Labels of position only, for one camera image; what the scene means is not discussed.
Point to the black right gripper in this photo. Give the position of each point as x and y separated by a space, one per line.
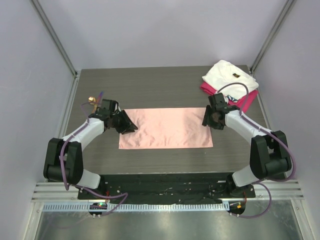
207 116

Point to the gold spoon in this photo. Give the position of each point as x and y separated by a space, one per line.
93 102

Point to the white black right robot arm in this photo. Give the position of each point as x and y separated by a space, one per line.
269 155

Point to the aluminium front rail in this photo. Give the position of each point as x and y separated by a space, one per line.
55 191

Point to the grey left corner post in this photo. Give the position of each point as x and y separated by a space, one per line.
53 35

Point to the pink satin napkin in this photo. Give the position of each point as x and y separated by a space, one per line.
167 128

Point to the magenta folded cloth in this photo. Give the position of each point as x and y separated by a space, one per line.
242 103

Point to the grey aluminium corner post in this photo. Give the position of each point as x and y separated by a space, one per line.
275 29

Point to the white folded cloth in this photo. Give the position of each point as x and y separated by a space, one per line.
223 73

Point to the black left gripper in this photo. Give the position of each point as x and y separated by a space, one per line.
127 127

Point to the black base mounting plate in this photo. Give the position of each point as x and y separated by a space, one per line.
174 188

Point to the iridescent purple utensil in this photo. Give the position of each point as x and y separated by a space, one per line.
99 98

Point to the white slotted cable duct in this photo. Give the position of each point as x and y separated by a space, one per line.
89 206

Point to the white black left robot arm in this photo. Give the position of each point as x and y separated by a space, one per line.
64 156

